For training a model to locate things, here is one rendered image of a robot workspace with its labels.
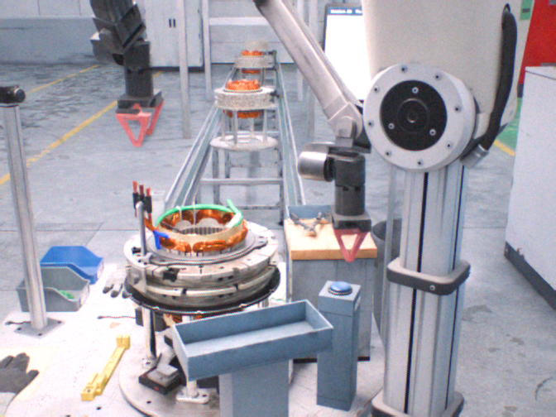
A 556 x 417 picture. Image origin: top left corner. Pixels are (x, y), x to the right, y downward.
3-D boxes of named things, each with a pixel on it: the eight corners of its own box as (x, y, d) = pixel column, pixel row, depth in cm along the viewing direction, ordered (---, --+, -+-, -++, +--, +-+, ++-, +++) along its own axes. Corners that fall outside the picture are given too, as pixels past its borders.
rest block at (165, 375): (161, 369, 136) (160, 361, 135) (179, 377, 133) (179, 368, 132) (147, 378, 132) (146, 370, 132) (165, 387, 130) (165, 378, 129)
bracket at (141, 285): (141, 284, 123) (139, 260, 121) (152, 289, 121) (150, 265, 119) (132, 287, 122) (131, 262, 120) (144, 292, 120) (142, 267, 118)
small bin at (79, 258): (106, 266, 197) (103, 244, 194) (95, 285, 184) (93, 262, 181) (53, 267, 196) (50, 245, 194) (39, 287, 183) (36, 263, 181)
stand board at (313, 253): (284, 227, 155) (284, 218, 154) (360, 227, 156) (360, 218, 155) (290, 260, 136) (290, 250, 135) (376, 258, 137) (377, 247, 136)
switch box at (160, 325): (151, 314, 167) (150, 295, 165) (179, 323, 162) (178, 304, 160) (135, 323, 162) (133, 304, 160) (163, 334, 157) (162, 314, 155)
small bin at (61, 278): (92, 289, 181) (89, 266, 178) (78, 313, 168) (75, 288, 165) (35, 290, 181) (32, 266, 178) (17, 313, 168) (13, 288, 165)
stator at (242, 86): (229, 112, 365) (228, 78, 358) (266, 113, 361) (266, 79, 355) (219, 119, 344) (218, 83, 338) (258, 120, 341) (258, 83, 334)
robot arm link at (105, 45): (107, 33, 115) (133, 3, 118) (65, 27, 120) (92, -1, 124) (136, 82, 124) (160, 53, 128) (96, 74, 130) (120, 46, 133)
